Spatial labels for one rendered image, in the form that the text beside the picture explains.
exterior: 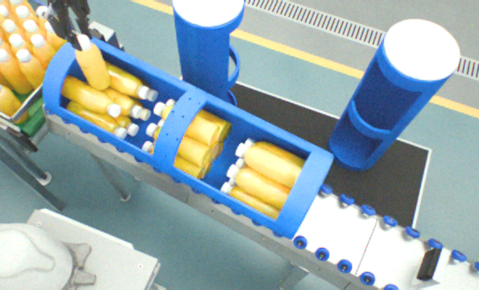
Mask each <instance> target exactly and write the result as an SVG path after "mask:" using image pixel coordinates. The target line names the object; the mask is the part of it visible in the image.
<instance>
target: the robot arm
mask: <svg viewBox="0 0 479 290"><path fill-rule="evenodd" d="M48 6H49V8H48V10H47V11H46V12H45V11H43V12H42V14H41V15H42V16H43V17H45V18H46V19H47V21H48V22H49V23H50V25H51V26H52V29H53V30H54V32H55V33H56V35H57V36H58V37H59V38H61V39H63V40H67V42H68V43H70V44H71V46H72V48H74V49H76V50H79V51H83V49H82V47H81V44H80V42H79V40H78V38H77V35H76V33H75V32H73V31H72V28H71V26H70V22H69V7H71V9H72V10H73V12H74V13H75V15H76V16H77V17H78V18H76V19H75V20H76V22H77V25H78V26H79V29H80V30H81V33H82V34H83V35H86V36H87V37H88V38H89V39H90V40H92V38H93V37H92V35H91V34H90V31H89V28H88V27H89V24H88V22H89V20H90V18H88V17H86V16H87V15H89V14H90V8H89V5H88V2H87V0H48ZM53 10H54V11H55V12H56V14H57V18H58V20H57V19H56V16H55V15H54V13H53ZM58 21H59V22H58ZM91 250H92V248H91V245H90V244H88V243H87V242H84V243H72V242H61V241H60V240H58V239H57V238H56V237H54V236H53V235H51V234H50V233H49V232H47V231H45V230H42V229H40V228H39V227H37V226H34V225H28V224H22V223H12V224H4V223H0V290H77V287H78V285H79V284H94V283H95V282H96V279H97V278H96V276H95V275H92V274H90V273H87V272H84V271H82V269H83V267H84V264H85V260H86V259H87V257H88V256H89V254H90V252H91Z"/></svg>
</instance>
